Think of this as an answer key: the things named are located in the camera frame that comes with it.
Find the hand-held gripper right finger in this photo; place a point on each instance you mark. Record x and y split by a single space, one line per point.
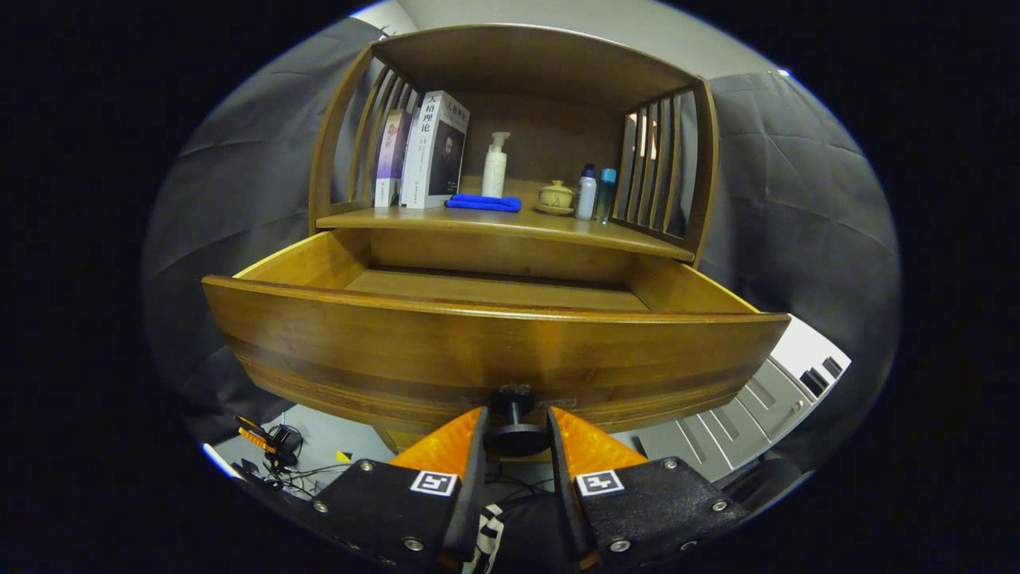
560 494

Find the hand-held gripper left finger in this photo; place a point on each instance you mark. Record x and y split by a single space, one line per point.
474 494

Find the wooden drawer with black knob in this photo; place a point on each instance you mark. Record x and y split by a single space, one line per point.
478 351

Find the wooden countertop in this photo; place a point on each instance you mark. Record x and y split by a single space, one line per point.
510 222

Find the white office cabinet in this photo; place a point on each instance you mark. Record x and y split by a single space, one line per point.
797 351

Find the wooden cabinet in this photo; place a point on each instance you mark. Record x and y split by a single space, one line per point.
526 64

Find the black and white checkered item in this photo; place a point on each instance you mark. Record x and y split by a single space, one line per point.
488 538

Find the orange and black tool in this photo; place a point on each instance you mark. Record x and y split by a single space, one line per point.
255 437

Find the beige saucer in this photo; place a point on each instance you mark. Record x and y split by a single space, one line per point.
555 210

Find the folded blue cloth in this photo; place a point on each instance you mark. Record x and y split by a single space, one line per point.
482 204

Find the white bottle with dark cap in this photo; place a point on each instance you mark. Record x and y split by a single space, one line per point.
586 199

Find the beige lidded tea cup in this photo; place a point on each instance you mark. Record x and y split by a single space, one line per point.
556 195

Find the teal bottle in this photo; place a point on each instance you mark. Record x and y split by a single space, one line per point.
606 195

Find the white pump bottle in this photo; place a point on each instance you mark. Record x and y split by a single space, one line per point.
494 175

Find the white book with portrait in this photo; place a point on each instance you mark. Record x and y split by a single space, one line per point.
426 159

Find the purple book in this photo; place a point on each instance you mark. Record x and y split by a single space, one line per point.
392 155

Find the black backdrop cloth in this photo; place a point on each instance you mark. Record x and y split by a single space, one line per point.
797 199

